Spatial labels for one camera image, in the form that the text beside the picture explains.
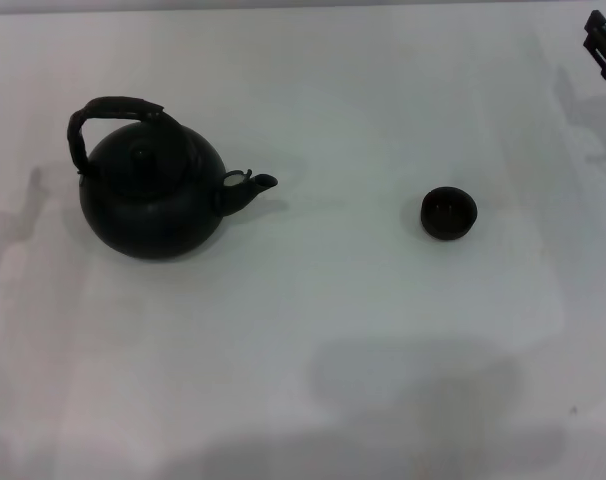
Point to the small dark teacup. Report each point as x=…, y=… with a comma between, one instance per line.
x=449, y=214

